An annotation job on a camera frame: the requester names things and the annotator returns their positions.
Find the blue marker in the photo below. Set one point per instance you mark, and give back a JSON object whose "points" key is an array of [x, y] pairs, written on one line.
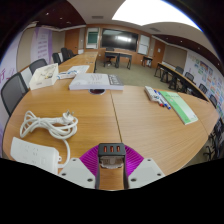
{"points": [[165, 101]]}

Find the green booklet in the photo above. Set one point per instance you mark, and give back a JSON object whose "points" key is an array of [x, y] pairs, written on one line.
{"points": [[180, 106]]}

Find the white paper stack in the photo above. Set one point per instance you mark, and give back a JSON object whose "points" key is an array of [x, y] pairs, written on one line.
{"points": [[75, 70]]}

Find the open white box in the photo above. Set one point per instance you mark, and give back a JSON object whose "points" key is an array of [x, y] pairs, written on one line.
{"points": [[43, 76]]}

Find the large black wall screen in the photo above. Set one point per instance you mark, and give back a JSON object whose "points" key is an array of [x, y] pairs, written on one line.
{"points": [[119, 40]]}

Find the red marker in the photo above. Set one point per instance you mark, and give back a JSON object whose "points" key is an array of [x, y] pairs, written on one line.
{"points": [[159, 100]]}

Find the black mesh office chair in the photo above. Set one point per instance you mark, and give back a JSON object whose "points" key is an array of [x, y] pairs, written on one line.
{"points": [[37, 65], [11, 93]]}

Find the black chair behind desk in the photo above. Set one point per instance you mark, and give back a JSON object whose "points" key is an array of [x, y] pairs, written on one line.
{"points": [[109, 56]]}

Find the dark wooden desk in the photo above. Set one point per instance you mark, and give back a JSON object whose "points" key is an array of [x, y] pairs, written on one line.
{"points": [[120, 55]]}

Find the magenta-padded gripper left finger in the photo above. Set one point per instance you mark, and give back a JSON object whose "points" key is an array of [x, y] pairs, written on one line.
{"points": [[77, 171]]}

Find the white wall board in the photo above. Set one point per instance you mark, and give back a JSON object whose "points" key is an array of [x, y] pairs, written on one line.
{"points": [[143, 44]]}

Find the green wall board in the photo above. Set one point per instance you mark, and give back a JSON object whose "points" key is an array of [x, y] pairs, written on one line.
{"points": [[92, 38]]}

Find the colourful wall posters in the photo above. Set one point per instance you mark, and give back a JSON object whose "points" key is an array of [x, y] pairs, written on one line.
{"points": [[208, 75]]}

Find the dark round table grommet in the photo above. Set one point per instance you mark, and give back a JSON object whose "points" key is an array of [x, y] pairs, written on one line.
{"points": [[97, 91]]}

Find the large ceiling light panel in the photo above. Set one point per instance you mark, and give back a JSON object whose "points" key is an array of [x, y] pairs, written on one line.
{"points": [[150, 11]]}

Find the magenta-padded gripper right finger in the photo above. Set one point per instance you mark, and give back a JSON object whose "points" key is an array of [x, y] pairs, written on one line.
{"points": [[146, 171]]}

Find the white board eraser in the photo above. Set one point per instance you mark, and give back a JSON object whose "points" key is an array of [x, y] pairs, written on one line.
{"points": [[150, 93]]}

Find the white and purple wall banner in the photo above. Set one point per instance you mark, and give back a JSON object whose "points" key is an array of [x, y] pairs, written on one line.
{"points": [[8, 63]]}

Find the white power strip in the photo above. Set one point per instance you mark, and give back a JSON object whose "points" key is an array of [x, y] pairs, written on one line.
{"points": [[31, 153]]}

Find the small dark side desk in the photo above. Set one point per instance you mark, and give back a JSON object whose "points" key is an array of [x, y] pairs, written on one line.
{"points": [[147, 59]]}

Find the long wooden side table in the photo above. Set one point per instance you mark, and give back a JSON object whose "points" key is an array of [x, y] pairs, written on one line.
{"points": [[180, 80]]}

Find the black office chair group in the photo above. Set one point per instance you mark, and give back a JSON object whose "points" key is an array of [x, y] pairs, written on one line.
{"points": [[63, 55], [213, 126]]}

